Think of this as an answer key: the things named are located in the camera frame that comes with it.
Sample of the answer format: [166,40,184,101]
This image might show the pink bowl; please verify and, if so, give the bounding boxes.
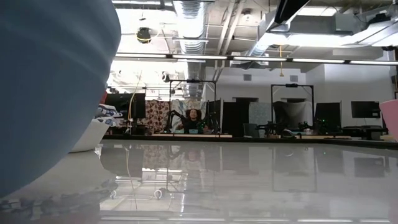
[379,99,398,141]

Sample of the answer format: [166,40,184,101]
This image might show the person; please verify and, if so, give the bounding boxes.
[176,108,210,135]

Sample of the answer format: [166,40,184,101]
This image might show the black divider panel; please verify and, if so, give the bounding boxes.
[205,99,223,129]
[221,101,250,130]

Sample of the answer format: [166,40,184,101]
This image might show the wooden background table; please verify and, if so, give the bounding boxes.
[151,133,233,139]

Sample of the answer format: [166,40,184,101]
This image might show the red patterned fabric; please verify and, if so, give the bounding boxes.
[145,99,171,134]

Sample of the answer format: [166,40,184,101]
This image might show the wide black monitor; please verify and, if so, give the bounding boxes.
[104,92,147,119]

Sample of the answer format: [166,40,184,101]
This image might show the long ceiling light strip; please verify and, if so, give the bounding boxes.
[114,52,398,67]

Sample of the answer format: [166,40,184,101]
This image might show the grey draped cloth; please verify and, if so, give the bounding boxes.
[272,100,313,125]

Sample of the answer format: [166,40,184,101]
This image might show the round black ceiling lamp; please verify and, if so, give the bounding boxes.
[136,27,153,45]

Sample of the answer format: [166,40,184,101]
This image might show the black screen panel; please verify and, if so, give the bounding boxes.
[315,101,342,135]

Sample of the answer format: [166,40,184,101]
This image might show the low black desk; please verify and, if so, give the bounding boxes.
[341,124,388,141]

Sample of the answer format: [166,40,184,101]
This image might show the black metal station frame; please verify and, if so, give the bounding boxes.
[169,78,218,135]
[270,83,315,138]

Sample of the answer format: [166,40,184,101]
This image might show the yellow hanging cable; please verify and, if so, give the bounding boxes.
[125,70,143,135]

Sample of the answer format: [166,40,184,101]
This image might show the silver ribbed ventilation duct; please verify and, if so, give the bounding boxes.
[172,0,208,98]

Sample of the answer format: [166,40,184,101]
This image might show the silver smooth ventilation duct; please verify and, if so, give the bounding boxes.
[247,0,312,57]

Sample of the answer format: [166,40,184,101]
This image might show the black aluminium table frame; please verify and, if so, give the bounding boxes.
[102,133,398,151]

